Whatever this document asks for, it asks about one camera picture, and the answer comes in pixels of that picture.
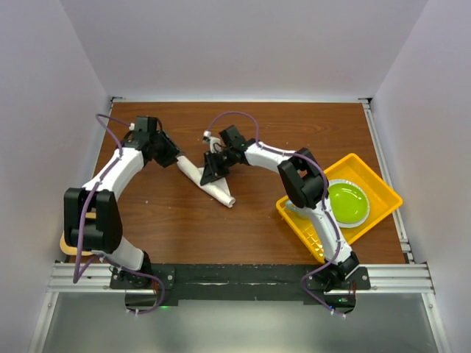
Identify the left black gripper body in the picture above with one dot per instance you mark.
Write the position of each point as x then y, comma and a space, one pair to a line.
165, 151

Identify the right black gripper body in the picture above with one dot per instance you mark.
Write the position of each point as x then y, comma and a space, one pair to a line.
222, 161

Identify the white cloth napkin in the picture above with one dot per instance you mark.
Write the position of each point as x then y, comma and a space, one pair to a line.
218, 190

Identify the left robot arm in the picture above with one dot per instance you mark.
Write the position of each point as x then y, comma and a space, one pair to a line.
92, 221

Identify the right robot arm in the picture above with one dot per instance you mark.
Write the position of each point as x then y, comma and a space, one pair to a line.
305, 183

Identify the light blue mug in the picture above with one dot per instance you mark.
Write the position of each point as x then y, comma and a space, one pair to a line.
294, 211

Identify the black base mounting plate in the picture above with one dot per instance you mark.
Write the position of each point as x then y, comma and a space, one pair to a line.
232, 282

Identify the green plate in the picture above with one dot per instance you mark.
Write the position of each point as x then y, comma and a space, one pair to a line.
349, 203

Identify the tan wooden plate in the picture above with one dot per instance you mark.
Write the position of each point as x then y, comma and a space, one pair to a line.
71, 250

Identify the yellow plastic tray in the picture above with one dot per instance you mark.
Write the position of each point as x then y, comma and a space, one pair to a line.
382, 198

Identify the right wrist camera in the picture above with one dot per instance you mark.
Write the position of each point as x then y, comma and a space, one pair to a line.
213, 142

